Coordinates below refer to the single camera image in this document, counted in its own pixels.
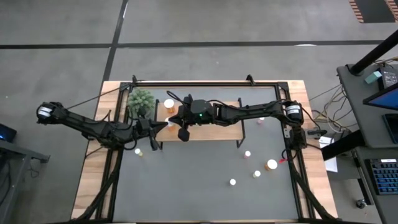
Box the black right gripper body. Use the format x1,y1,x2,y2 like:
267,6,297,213
177,95,216,142

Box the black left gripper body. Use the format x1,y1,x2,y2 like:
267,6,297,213
135,108,160,152

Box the wooden shelf black metal legs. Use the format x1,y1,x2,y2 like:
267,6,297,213
154,97,246,150

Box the green plant in patterned pot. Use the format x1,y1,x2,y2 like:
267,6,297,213
126,88,156,119

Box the black table clamp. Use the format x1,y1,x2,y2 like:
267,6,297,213
306,128,328,139

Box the white paper sheet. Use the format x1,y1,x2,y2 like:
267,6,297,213
318,136,339,174

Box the black device blue light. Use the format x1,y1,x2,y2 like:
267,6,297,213
0,123,18,144

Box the grey metal cart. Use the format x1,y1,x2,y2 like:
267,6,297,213
0,138,50,224

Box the black desk support beam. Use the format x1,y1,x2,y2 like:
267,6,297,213
320,129,366,162

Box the grey side desk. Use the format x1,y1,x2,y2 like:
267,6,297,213
336,62,398,224

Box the small teal box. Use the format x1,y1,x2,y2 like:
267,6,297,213
364,70,382,85

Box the black slanted pole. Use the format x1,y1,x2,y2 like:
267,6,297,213
349,29,398,77

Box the blue lit screen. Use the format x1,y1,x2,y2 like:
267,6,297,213
363,82,398,111

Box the black power adapter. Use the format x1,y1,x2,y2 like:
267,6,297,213
381,67,398,90

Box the black tablet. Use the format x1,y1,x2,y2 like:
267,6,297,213
382,113,398,144

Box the backlit keyboard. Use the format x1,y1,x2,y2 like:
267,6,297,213
366,157,398,196

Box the black mat orange striped edge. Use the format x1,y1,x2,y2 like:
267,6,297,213
348,0,398,24

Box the black metal table frame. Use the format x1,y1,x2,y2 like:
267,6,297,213
73,80,335,223

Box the thin black cable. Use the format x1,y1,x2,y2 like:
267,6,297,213
65,86,123,110

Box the loose cables bundle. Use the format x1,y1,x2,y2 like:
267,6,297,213
309,83,358,133

